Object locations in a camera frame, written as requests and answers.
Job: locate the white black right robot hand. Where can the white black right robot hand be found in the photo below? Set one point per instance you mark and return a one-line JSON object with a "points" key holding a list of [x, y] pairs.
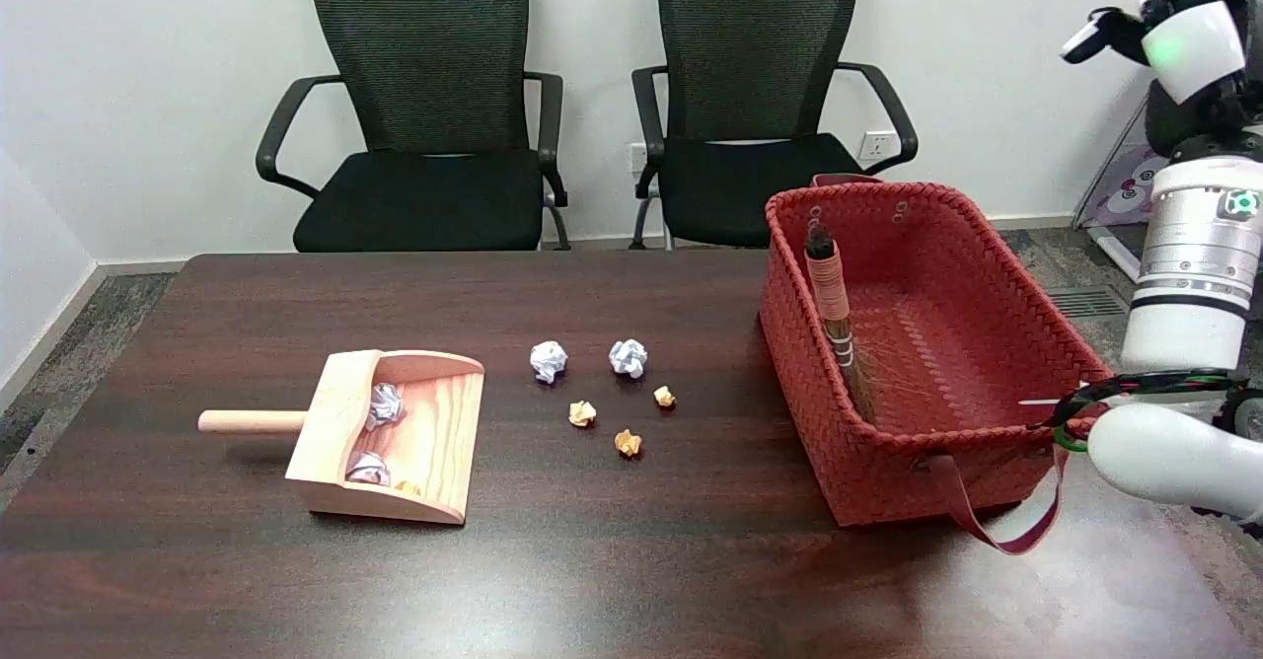
{"points": [[1189, 37]]}

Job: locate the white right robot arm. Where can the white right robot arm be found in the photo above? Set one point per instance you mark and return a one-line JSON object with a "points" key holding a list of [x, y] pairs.
{"points": [[1189, 274]]}

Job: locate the red woven basket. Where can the red woven basket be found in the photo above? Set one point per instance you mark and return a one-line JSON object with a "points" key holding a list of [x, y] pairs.
{"points": [[987, 294]]}

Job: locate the pink white children's desk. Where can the pink white children's desk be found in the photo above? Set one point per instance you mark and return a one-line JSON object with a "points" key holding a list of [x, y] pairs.
{"points": [[1125, 190]]}

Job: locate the metal floor vent grille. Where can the metal floor vent grille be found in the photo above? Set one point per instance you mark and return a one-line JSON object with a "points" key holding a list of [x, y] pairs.
{"points": [[1085, 302]]}

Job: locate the black mesh office chair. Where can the black mesh office chair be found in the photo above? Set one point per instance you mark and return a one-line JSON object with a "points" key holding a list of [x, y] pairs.
{"points": [[424, 185], [750, 176]]}

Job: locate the white crumpled paper ball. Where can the white crumpled paper ball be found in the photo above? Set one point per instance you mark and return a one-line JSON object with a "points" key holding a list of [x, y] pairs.
{"points": [[368, 468], [386, 405], [549, 360], [629, 356]]}

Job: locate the wooden dustpan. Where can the wooden dustpan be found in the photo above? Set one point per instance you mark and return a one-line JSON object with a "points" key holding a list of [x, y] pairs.
{"points": [[434, 442]]}

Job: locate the white wall power outlet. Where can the white wall power outlet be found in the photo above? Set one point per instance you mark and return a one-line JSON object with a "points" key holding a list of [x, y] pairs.
{"points": [[637, 158], [875, 145]]}

